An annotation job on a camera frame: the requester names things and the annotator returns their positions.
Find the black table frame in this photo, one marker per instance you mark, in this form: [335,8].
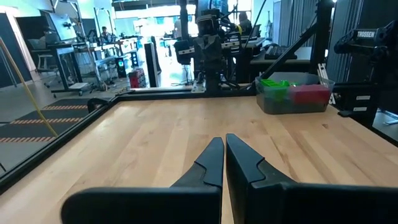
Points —
[186,93]

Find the black computer tower lit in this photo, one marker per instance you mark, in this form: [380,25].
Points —
[121,67]

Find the black flat panel stand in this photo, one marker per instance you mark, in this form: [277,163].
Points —
[152,63]

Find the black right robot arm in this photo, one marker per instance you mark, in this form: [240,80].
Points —
[214,79]

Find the long green stud block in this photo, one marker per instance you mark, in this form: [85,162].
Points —
[278,93]
[270,83]

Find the person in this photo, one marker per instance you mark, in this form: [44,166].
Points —
[244,23]
[106,34]

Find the black desk with keyboard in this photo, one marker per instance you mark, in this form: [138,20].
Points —
[273,59]

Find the grey curtain partition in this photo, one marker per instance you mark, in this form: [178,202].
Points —
[293,21]

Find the black mat orange striped edge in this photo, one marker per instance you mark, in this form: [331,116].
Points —
[46,121]

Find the black Trossen robot arm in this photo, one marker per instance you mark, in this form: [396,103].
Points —
[363,39]

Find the clear grey plastic bin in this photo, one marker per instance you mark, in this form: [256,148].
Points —
[292,105]

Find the large red stud block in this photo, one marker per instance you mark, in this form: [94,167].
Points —
[311,93]

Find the red tool box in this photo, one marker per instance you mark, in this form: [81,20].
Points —
[136,77]

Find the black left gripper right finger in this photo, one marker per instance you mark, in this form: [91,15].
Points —
[280,202]

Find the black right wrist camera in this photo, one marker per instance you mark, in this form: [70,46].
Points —
[206,25]

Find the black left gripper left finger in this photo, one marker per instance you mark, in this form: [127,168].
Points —
[186,202]

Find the black rolling work desk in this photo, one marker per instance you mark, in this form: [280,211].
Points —
[66,65]

